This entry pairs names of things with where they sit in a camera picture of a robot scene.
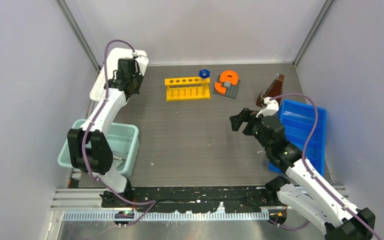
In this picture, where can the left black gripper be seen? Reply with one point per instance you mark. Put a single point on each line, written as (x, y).
(140, 77)

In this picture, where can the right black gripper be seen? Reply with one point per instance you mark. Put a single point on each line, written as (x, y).
(245, 115)

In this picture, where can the white plastic lid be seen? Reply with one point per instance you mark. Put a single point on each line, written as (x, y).
(98, 89)

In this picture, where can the glass stirring rod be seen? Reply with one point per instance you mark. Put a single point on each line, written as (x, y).
(297, 115)

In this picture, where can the blue hexagonal nut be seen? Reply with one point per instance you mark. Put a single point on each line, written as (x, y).
(204, 74)

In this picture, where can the metal crucible tongs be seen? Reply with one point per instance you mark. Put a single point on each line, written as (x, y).
(120, 158)

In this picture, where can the thin glass rod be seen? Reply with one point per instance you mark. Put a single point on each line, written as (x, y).
(205, 85)

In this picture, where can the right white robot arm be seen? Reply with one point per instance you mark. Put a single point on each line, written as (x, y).
(303, 188)

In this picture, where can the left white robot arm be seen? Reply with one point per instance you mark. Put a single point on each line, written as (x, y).
(88, 147)

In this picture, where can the orange curved block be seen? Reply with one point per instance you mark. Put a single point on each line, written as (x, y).
(229, 74)

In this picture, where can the brown wedge stand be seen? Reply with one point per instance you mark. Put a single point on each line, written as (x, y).
(275, 89)

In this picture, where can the yellow test tube rack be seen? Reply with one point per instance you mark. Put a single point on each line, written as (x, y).
(184, 88)

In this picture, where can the teal plastic bin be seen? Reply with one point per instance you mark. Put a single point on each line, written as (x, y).
(121, 138)

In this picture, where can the blue plastic bin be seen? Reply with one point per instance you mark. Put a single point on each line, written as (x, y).
(298, 129)

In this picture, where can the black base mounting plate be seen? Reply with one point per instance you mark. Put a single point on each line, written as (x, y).
(197, 199)

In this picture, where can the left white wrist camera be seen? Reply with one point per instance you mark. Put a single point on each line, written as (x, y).
(142, 63)

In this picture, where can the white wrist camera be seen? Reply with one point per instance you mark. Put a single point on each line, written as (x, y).
(270, 107)
(142, 63)

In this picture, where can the grey studded base plate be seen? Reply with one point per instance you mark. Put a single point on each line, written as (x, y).
(227, 88)

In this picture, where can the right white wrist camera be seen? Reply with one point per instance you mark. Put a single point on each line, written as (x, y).
(270, 107)

